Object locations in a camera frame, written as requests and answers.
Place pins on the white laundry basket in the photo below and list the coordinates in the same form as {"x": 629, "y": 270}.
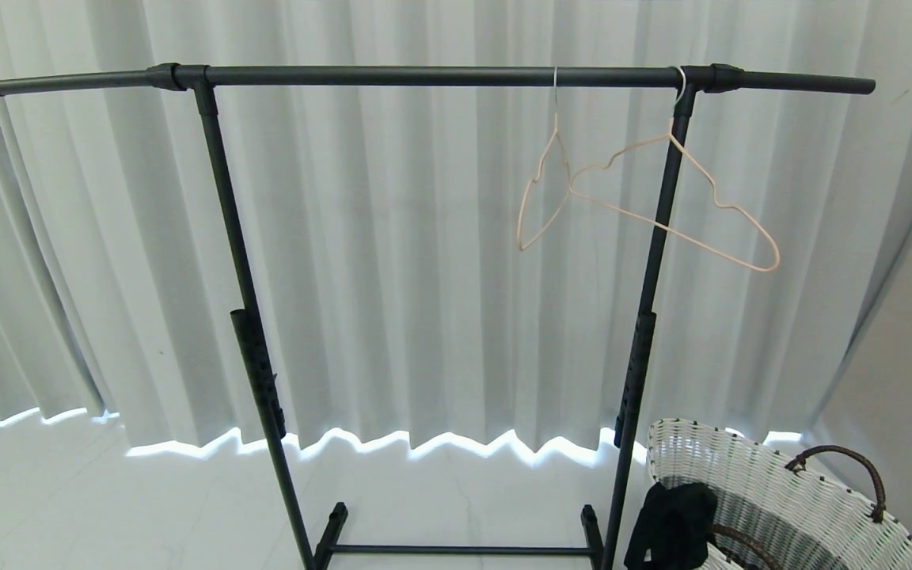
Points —
{"x": 780, "y": 491}

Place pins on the black clothes rack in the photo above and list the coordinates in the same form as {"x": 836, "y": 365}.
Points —
{"x": 424, "y": 76}

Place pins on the black garment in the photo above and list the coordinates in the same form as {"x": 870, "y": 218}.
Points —
{"x": 674, "y": 522}

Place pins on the pink clothes hanger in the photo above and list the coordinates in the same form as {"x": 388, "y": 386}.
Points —
{"x": 725, "y": 254}
{"x": 555, "y": 119}

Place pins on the white curtain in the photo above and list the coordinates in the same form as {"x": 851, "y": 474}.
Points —
{"x": 424, "y": 277}

